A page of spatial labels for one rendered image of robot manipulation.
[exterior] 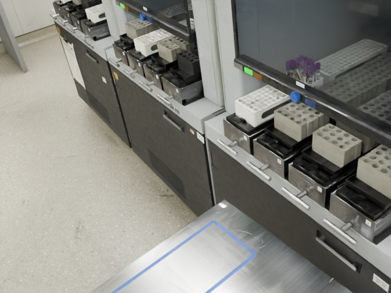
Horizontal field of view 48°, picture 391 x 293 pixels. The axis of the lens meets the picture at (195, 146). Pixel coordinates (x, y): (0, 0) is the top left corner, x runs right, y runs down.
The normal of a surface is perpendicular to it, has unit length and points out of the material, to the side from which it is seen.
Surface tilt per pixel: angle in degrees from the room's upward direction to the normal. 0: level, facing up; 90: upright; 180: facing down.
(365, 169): 90
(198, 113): 0
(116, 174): 0
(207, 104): 0
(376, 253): 90
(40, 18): 90
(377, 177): 90
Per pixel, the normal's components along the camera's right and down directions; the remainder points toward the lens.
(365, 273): -0.83, 0.42
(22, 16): 0.55, 0.45
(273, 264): -0.13, -0.79
